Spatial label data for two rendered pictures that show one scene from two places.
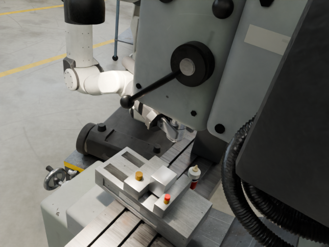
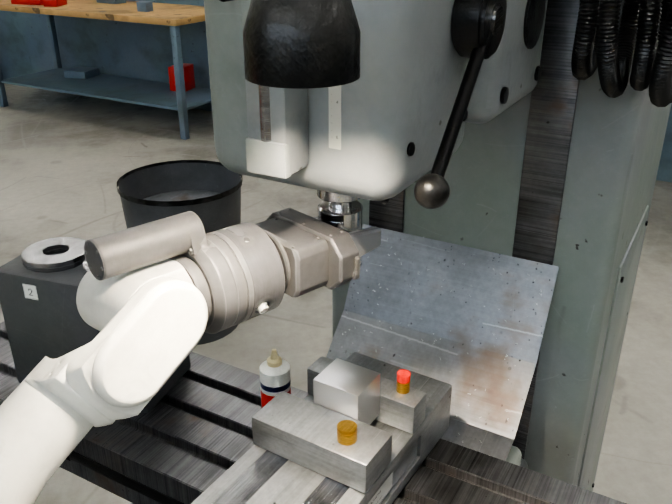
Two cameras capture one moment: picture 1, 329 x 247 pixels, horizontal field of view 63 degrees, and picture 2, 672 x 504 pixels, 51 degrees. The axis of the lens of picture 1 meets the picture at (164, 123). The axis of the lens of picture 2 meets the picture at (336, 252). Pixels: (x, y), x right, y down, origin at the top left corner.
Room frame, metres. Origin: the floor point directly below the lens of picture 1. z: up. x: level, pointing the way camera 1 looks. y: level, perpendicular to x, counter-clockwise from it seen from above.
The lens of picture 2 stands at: (0.51, 0.65, 1.54)
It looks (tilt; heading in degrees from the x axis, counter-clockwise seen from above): 25 degrees down; 273
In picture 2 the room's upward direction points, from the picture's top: straight up
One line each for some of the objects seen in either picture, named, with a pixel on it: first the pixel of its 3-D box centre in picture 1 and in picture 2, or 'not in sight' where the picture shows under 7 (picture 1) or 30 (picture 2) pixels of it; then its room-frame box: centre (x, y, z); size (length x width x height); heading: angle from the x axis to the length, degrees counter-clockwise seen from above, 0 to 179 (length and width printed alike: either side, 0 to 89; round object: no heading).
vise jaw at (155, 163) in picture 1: (147, 176); (320, 439); (0.55, 0.02, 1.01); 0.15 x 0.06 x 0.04; 151
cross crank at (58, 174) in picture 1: (59, 183); not in sight; (0.76, 0.41, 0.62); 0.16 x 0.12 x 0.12; 63
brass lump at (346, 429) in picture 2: (138, 176); (347, 432); (0.53, 0.04, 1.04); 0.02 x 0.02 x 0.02
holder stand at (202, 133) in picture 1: (218, 124); (96, 318); (0.89, -0.21, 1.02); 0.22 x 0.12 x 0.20; 164
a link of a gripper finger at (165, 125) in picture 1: (167, 129); (360, 245); (0.51, -0.01, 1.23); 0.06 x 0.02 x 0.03; 45
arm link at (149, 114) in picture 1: (155, 107); (271, 263); (0.60, 0.03, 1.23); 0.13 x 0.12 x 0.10; 135
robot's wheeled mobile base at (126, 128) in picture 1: (145, 121); not in sight; (1.39, 0.13, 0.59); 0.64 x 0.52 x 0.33; 166
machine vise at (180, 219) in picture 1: (152, 188); (333, 450); (0.54, 0.00, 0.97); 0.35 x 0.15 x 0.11; 61
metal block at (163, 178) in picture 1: (162, 182); (346, 397); (0.53, -0.03, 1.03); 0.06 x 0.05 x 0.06; 151
